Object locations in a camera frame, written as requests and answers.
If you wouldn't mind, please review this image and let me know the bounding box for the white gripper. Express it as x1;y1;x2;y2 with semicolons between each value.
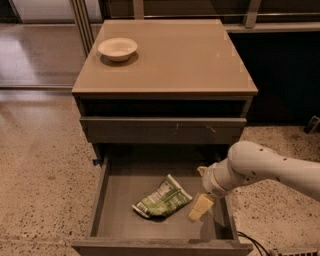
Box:
188;159;239;222

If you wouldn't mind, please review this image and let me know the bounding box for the green jalapeno chip bag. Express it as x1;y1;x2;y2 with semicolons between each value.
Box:
132;174;193;219

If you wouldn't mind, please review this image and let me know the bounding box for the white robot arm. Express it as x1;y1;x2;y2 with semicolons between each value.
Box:
188;141;320;222

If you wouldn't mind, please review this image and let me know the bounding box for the open grey middle drawer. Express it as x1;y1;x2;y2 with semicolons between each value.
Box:
71;157;253;256

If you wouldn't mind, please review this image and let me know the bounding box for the brown drawer cabinet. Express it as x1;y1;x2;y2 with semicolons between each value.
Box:
72;20;258;163

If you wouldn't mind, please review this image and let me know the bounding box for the closed grey top drawer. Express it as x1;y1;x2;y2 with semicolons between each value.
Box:
80;117;247;145

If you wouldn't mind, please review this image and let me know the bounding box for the grey power strip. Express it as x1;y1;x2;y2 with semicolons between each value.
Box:
270;248;320;256

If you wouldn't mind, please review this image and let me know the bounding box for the small black floor object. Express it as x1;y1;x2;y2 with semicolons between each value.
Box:
303;116;320;134

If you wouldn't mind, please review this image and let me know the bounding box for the white ceramic bowl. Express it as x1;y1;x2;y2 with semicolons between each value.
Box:
98;38;138;62

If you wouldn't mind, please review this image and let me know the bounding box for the black cable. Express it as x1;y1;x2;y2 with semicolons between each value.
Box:
237;231;271;256

